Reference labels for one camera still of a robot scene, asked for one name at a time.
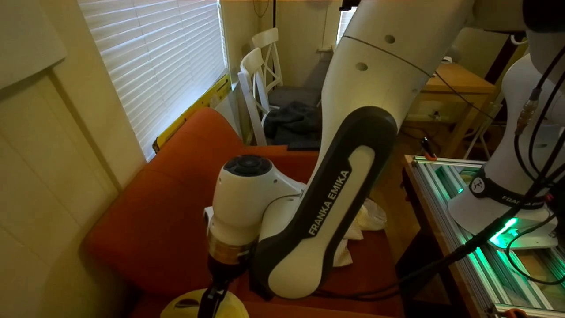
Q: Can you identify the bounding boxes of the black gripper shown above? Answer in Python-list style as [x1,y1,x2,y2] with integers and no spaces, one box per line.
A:
[198,254,247,318]

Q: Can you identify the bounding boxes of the yellow banana-shaped zip case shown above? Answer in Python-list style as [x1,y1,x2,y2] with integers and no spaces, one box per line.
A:
[159,288,251,318]

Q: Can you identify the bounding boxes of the yellow white striped towel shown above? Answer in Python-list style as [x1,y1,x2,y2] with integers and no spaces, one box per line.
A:
[201,196,388,270]

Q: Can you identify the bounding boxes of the orange upholstered armchair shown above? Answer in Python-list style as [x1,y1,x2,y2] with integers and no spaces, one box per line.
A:
[77,106,408,318]

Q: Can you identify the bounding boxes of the yellow spirit level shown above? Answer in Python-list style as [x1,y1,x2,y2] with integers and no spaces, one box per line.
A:
[150,72,235,155]

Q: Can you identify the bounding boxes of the white window blinds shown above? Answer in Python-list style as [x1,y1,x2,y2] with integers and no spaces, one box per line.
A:
[76,0,229,162]

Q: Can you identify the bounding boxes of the red black hand clamp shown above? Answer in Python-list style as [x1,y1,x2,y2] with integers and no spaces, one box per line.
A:
[418,136,438,162]

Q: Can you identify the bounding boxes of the bright rear window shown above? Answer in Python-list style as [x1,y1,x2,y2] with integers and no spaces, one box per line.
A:
[337,5,356,44]

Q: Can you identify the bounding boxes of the light wooden table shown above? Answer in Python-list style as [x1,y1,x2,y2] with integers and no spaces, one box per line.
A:
[404,60,498,157]

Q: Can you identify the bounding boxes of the aluminium frame robot table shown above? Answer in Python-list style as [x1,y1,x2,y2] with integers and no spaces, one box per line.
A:
[402,154,565,318]

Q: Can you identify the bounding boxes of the black looped base cable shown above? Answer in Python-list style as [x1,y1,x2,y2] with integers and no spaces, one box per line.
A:
[503,214,565,288]

